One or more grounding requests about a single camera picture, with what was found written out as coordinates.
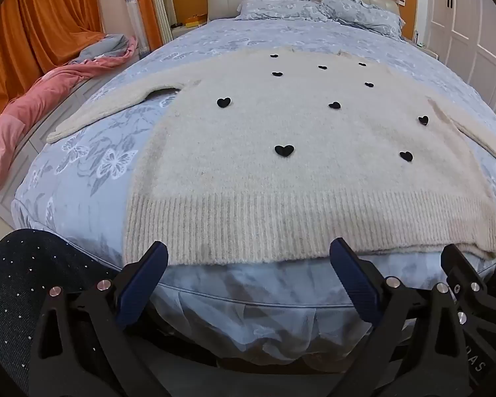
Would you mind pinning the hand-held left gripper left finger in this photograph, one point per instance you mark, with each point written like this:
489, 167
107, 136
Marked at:
142, 273

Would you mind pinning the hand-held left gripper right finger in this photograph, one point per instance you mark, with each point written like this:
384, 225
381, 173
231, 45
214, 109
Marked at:
355, 277

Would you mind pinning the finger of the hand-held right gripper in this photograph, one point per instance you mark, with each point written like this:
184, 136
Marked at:
463, 265

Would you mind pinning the cream sweater with black hearts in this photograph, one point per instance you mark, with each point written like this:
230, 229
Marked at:
272, 190

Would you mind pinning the bed with blue butterfly bedspread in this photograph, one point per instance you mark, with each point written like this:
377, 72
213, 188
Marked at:
107, 190

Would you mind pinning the person's dark dotted pants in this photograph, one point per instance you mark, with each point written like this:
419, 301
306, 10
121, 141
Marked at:
20, 289

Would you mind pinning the pink blanket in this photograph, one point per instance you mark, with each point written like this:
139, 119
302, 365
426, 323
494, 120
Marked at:
20, 107

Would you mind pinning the white panelled wardrobe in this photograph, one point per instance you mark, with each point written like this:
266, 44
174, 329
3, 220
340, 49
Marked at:
471, 29

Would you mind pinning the grey quilt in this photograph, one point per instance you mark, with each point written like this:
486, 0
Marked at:
103, 45

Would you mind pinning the white nightstand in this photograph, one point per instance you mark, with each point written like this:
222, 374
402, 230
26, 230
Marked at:
177, 31

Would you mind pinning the yellow box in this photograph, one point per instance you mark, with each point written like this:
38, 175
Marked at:
196, 19

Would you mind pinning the ruffled blue butterfly pillow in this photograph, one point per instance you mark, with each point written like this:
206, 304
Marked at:
355, 12

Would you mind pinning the narrow orange curtain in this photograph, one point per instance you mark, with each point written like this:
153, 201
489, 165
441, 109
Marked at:
140, 4

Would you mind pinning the wide orange curtain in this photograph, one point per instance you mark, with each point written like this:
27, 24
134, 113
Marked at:
45, 20

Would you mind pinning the flat blue butterfly pillow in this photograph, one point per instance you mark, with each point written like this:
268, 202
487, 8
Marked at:
272, 8

